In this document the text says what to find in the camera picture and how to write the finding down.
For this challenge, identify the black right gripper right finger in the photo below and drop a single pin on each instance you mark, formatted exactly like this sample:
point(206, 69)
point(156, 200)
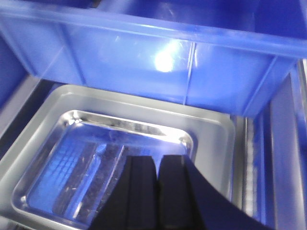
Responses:
point(189, 202)

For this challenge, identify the stainless steel shelf rack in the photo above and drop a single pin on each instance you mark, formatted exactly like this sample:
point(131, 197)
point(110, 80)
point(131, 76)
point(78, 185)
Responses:
point(268, 179)

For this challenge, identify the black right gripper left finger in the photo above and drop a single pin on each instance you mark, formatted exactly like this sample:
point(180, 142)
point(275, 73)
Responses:
point(132, 204)

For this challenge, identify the large blue plastic crate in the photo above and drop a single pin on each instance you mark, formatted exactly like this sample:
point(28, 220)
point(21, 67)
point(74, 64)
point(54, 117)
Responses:
point(229, 56)

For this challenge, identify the silver metal tray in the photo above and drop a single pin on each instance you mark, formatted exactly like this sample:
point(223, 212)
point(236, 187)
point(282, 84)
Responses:
point(62, 167)

